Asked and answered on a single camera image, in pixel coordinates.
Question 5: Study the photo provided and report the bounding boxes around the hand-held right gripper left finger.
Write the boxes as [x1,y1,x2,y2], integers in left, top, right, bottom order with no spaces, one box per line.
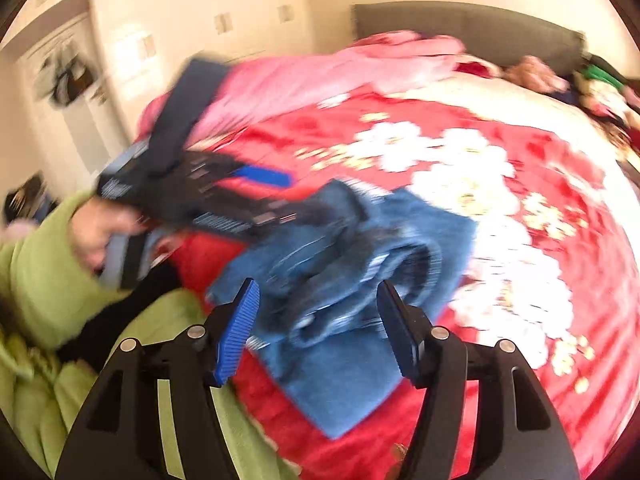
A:
[55,277,261,480]

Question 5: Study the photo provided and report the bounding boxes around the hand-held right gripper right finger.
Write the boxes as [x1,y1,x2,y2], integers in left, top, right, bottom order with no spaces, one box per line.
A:
[376,280,581,480]

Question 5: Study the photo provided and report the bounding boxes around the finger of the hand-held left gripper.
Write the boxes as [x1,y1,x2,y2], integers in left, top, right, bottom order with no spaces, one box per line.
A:
[192,195,361,241]
[185,152,296,192]

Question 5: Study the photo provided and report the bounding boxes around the blue denim lace-trimmed pants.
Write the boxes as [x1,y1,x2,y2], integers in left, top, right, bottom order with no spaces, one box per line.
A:
[205,180,476,441]

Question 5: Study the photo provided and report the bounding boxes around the person's left hand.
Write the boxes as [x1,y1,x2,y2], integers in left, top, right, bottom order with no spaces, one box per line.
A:
[70,195,151,273]

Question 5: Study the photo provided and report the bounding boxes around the white door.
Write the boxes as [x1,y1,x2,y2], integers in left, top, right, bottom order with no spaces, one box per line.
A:
[15,10,132,176]

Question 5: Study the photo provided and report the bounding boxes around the pink quilt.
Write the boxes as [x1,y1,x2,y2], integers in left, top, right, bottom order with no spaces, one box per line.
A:
[137,30,468,151]

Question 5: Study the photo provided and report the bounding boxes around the dark cloth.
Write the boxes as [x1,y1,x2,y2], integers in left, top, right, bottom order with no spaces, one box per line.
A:
[57,260,186,371]

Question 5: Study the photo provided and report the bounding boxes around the dark hanging bags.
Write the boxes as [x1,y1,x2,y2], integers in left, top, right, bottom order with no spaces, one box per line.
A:
[35,52,97,107]

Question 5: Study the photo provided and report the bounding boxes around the white wardrobe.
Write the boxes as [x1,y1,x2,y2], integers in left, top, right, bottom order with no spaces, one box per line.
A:
[87,0,326,141]

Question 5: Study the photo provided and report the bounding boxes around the red floral blanket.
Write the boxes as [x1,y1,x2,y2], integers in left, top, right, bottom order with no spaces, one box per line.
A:
[135,75,640,480]

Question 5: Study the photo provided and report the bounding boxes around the beige comforter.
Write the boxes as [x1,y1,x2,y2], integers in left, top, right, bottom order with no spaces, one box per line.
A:
[390,72,640,186]

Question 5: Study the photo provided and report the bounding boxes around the grey bed headboard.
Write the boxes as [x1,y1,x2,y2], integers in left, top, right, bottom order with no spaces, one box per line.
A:
[352,2,586,76]

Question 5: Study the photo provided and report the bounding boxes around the mauve crumpled garment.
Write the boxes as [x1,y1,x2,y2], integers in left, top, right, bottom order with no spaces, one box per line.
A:
[505,55,568,93]

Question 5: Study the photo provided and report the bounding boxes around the pile of folded clothes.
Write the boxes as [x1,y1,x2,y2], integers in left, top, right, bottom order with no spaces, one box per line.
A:
[572,52,640,161]

